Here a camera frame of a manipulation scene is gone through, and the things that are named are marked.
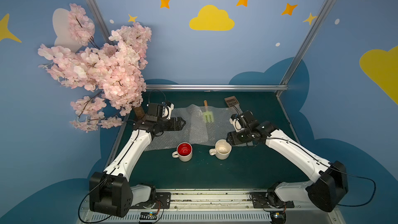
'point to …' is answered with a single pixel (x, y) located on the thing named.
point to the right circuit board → (278, 216)
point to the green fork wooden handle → (208, 116)
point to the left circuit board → (148, 216)
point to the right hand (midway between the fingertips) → (234, 136)
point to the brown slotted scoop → (232, 102)
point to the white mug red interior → (184, 152)
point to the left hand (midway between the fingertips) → (179, 120)
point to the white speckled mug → (222, 150)
